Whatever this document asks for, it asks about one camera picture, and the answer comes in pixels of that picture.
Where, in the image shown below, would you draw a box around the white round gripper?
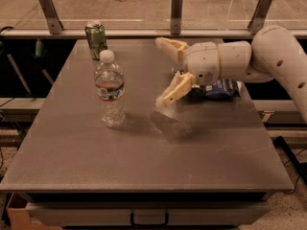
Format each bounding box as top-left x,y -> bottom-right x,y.
155,37 -> 251,107

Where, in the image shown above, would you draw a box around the clear plastic water bottle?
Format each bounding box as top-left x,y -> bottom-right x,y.
94,50 -> 125,127

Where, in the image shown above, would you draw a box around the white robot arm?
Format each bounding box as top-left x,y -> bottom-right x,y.
155,25 -> 307,122

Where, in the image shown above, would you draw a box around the blue snack bag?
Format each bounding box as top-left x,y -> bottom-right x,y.
189,79 -> 240,101

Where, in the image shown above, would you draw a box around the green soda can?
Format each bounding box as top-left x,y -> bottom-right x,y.
84,21 -> 107,60

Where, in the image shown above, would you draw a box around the cardboard box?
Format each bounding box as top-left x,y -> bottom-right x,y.
6,194 -> 62,230

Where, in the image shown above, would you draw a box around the middle metal rail bracket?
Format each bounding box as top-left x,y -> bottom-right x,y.
170,0 -> 183,35

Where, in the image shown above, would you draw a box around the metal rail bracket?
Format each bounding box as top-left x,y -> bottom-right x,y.
170,0 -> 183,35
38,0 -> 63,35
248,0 -> 272,35

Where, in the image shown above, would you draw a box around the right metal rail bracket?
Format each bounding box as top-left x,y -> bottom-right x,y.
248,0 -> 272,35

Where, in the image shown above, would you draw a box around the left metal rail bracket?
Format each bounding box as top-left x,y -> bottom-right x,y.
38,0 -> 63,35

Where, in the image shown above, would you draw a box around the black floor cable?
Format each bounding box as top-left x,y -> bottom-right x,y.
275,135 -> 307,196

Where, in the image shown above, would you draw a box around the horizontal metal rail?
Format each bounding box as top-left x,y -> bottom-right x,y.
1,29 -> 253,39

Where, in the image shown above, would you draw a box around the grey drawer with handle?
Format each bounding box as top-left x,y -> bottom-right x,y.
26,201 -> 270,227

